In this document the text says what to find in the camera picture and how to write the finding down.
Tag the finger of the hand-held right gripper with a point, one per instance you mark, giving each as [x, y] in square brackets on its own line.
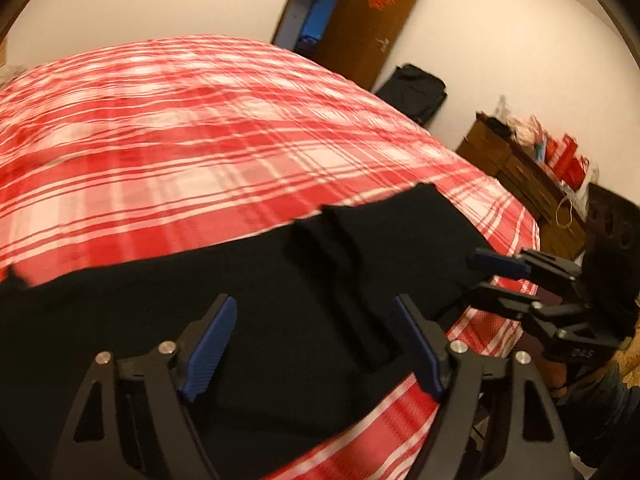
[505, 302]
[500, 262]

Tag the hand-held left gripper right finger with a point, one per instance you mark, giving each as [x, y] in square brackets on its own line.
[420, 350]

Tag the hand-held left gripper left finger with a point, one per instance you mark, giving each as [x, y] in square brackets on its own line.
[215, 345]

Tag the black pants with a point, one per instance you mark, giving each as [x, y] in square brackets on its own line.
[250, 280]

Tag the person's right forearm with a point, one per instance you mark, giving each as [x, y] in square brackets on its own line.
[605, 410]

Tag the brown wooden cabinet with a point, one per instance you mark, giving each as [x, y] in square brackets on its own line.
[520, 185]

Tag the red items on dresser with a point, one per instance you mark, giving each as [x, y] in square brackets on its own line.
[580, 195]

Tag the red gift bag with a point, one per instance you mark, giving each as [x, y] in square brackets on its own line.
[565, 160]

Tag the pink cloth bundle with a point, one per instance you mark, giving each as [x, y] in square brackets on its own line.
[525, 132]

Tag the dark cloth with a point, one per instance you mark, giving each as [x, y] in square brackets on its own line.
[497, 124]

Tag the clear plastic bag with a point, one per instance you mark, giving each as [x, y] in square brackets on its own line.
[504, 107]

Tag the black bag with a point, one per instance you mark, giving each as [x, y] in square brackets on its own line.
[412, 92]

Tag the red plaid bed sheet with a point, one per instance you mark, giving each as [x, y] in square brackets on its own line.
[150, 135]

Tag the brown wooden door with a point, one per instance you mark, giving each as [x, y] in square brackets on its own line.
[370, 25]

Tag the dark wooden door frame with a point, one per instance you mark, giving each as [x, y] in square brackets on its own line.
[290, 10]

